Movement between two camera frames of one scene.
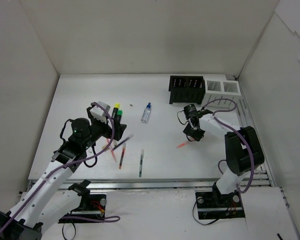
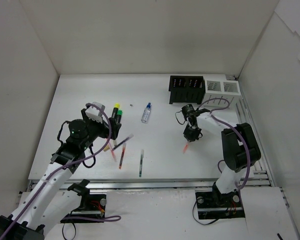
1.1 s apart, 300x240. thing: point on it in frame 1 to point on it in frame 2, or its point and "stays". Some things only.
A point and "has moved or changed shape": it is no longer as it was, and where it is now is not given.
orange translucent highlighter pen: x=181 y=144 has moved or changed shape
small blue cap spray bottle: x=146 y=113 stays
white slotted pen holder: x=216 y=89 stays
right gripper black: x=193 y=132 stays
